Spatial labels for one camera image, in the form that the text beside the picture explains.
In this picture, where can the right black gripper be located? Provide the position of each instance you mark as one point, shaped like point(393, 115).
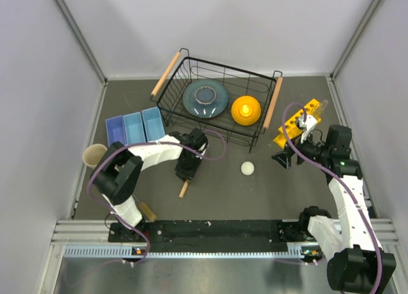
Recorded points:
point(284, 158)

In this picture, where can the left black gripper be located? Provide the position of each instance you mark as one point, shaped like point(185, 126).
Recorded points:
point(187, 174)

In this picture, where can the wooden test tube clamp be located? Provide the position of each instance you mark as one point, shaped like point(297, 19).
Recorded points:
point(184, 189)

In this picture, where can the white round lid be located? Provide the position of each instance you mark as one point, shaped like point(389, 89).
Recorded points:
point(247, 168)

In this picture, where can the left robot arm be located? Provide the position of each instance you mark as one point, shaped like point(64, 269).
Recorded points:
point(116, 175)

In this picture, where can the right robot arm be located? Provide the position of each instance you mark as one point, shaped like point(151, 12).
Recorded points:
point(357, 262)

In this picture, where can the yellow test tube rack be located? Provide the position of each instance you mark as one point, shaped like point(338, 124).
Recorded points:
point(291, 127)

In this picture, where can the right light blue bin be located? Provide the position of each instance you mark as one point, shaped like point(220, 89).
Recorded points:
point(153, 124)

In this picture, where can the light blue bin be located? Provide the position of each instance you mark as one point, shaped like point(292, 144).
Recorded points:
point(134, 129)
point(153, 124)

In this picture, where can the yellow ridged dome bowl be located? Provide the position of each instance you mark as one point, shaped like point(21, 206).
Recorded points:
point(246, 110)

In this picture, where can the middle light blue bin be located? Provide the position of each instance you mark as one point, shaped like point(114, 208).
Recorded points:
point(134, 129)

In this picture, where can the blue ceramic plate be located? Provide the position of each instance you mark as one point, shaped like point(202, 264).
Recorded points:
point(205, 98)

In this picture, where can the dark blue plastic bin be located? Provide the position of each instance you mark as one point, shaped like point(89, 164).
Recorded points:
point(115, 130)

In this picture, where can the beige ceramic mug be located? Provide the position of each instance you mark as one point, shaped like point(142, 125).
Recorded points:
point(93, 155)

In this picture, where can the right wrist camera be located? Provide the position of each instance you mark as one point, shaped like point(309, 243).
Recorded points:
point(306, 125)

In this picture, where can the black wire dish rack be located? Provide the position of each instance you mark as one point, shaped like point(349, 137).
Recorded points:
point(185, 69)

